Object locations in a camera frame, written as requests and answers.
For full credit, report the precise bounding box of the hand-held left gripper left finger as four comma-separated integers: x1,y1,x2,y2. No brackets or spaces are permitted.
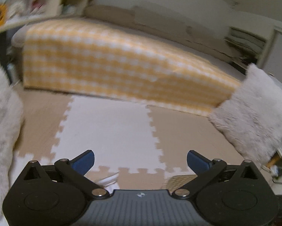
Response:
22,149,110,199

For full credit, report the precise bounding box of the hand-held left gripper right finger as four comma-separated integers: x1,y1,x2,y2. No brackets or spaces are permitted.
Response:
172,150,261,199

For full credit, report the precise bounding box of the cream plastic slotted basket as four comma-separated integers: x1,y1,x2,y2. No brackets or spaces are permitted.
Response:
167,175,199,191

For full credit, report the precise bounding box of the foam puzzle floor mat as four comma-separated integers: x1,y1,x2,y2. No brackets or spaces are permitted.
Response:
14,82,273,191

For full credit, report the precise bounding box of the fluffy white pillow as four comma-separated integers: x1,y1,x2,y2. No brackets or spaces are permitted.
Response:
0,41,26,219
208,63,282,164

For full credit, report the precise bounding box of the yellow checkered cover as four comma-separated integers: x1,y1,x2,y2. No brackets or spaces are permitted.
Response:
22,18,241,118

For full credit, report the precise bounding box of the long wooden shelf unit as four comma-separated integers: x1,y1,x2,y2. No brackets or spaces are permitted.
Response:
0,0,97,37

